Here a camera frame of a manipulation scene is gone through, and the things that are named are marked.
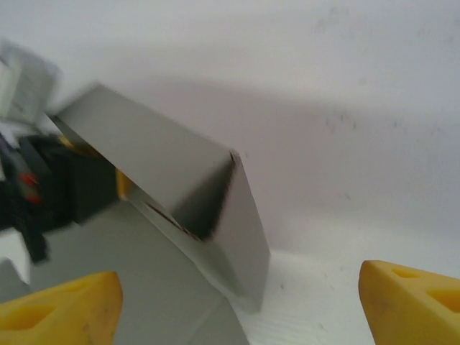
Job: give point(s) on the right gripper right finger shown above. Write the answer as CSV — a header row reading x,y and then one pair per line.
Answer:
x,y
413,309

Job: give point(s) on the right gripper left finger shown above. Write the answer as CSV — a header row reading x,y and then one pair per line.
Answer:
x,y
64,316

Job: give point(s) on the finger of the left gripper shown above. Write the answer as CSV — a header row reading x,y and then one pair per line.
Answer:
x,y
77,148
124,185

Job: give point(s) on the grey paper box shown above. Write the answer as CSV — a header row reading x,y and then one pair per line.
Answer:
x,y
161,154

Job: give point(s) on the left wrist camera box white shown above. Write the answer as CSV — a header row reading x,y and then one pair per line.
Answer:
x,y
25,82

